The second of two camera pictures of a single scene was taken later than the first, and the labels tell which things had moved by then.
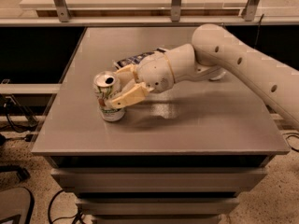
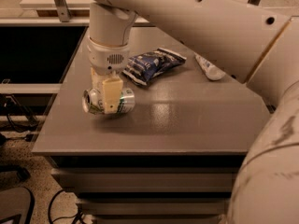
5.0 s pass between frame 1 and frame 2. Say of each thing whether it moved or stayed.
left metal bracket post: stayed
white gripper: moved
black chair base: stayed
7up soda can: moved
